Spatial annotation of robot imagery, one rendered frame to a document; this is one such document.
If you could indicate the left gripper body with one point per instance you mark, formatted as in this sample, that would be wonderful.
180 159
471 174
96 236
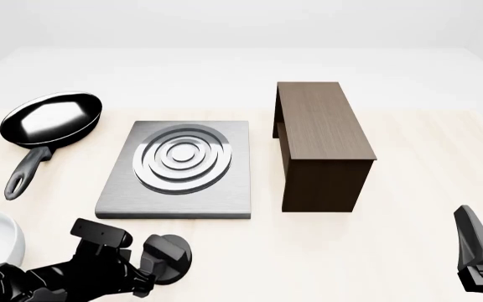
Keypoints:
134 278

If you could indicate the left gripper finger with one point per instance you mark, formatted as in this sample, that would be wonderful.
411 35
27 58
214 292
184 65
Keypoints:
149 262

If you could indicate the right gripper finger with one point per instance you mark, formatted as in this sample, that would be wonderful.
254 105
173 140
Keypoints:
476 239

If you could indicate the round black stove knob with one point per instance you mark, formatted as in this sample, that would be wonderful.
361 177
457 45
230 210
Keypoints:
178 267

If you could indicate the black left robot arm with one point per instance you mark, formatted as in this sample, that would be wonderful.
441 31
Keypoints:
57 280

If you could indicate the flat grey stove plate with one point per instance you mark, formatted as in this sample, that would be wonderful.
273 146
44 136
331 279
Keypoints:
183 157

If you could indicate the black frying pan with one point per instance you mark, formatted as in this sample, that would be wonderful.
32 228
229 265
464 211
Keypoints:
48 121

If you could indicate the dark brown wooden shelf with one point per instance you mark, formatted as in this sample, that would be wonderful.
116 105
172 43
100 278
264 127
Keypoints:
325 126

